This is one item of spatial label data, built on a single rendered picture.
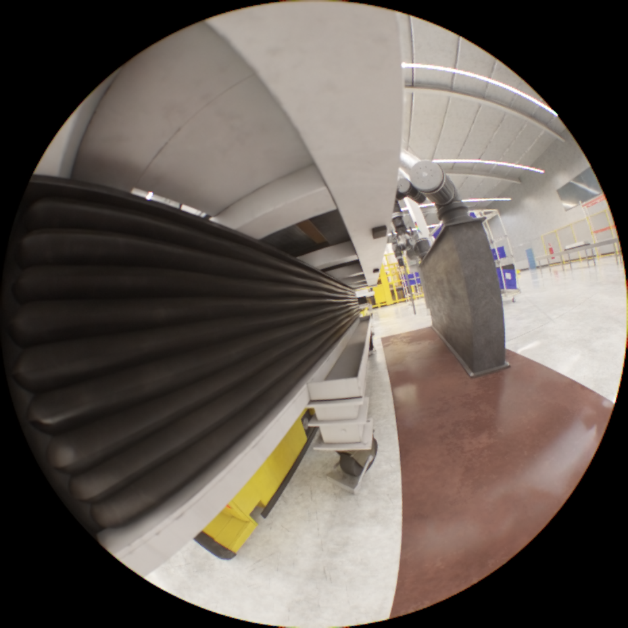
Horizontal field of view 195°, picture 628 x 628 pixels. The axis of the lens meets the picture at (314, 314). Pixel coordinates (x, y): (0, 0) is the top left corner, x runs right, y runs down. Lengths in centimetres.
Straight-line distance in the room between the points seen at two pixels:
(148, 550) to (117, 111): 43
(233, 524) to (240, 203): 80
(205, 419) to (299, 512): 52
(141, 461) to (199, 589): 55
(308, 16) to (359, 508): 83
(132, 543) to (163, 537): 4
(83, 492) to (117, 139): 35
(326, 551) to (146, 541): 46
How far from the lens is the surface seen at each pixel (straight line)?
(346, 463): 65
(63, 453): 23
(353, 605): 59
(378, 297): 1119
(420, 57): 1164
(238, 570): 68
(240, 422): 30
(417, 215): 536
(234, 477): 28
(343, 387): 44
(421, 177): 108
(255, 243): 41
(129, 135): 30
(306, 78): 19
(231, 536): 65
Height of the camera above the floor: 59
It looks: level
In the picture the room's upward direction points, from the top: 13 degrees counter-clockwise
